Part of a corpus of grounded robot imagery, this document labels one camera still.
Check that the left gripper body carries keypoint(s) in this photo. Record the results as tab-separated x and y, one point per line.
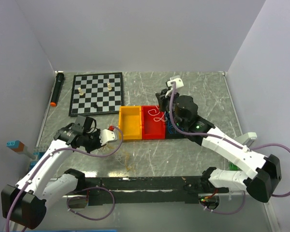
92	141

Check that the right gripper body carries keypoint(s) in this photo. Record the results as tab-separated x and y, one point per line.
164	105

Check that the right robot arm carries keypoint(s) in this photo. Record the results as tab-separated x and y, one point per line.
258	174

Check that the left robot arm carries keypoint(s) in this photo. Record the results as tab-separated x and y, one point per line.
27	201

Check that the red plastic bin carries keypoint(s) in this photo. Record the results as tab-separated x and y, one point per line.
153	126

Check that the black plastic bin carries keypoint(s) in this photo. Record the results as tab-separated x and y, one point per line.
170	132

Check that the yellow plastic bin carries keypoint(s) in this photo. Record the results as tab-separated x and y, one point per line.
130	122

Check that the black white chessboard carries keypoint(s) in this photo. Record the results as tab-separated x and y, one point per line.
95	90

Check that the cream chess piece left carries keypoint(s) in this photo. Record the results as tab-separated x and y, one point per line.
81	92

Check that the cream chess piece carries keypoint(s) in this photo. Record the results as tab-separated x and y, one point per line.
81	92
109	86

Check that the cream chess piece right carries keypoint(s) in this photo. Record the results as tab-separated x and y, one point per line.
109	86

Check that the black marker orange cap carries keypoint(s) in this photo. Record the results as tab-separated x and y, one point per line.
57	89

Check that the toy brick structure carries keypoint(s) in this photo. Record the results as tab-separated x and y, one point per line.
35	155

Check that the green small block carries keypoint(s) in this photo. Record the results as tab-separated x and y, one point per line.
233	167

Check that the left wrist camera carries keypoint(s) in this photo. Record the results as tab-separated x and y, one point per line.
107	136

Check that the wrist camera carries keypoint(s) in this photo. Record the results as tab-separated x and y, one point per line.
174	85
107	136

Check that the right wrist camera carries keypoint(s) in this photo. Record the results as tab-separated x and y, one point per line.
174	85

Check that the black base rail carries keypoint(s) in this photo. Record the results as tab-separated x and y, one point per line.
158	189

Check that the grey white wall bracket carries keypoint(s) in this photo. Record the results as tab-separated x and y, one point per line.
247	139

